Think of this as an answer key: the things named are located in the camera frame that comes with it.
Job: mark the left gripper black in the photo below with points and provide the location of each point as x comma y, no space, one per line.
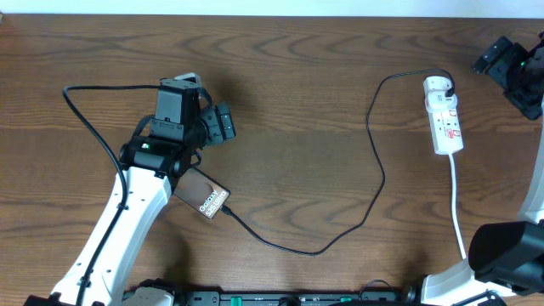
216,133

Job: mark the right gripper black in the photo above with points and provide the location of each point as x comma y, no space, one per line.
513,53

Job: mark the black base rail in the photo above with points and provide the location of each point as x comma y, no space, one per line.
297,298

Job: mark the white power strip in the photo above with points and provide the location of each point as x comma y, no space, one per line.
444,122

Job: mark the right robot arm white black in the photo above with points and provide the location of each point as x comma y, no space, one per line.
486,127

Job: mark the white charger plug adapter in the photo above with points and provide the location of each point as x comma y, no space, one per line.
436,83

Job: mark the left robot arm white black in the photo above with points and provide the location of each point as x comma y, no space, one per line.
155,164

